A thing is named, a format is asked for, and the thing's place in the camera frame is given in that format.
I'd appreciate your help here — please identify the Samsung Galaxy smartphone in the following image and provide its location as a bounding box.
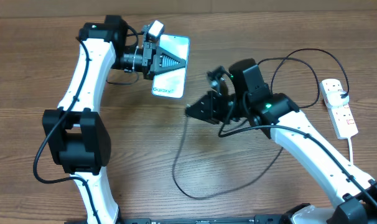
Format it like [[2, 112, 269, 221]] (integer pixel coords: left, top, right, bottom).
[[151, 34, 190, 98]]

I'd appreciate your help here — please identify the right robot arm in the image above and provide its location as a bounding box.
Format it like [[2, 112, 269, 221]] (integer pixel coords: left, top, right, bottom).
[[185, 58, 377, 223]]

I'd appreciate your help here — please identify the white power strip cord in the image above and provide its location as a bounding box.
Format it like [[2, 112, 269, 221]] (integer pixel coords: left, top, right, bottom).
[[347, 138, 355, 166]]

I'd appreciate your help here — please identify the white power strip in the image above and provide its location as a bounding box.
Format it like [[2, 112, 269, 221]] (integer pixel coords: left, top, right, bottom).
[[320, 79, 358, 139]]

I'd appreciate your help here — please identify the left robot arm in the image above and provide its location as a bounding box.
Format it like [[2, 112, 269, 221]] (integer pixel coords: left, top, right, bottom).
[[42, 15, 190, 223]]

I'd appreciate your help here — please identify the black USB charging cable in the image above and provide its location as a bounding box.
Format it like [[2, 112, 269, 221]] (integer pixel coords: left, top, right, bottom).
[[171, 48, 350, 200]]

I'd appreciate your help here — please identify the white charger plug adapter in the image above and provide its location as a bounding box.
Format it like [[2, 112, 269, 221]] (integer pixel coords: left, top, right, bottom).
[[325, 91, 350, 108]]

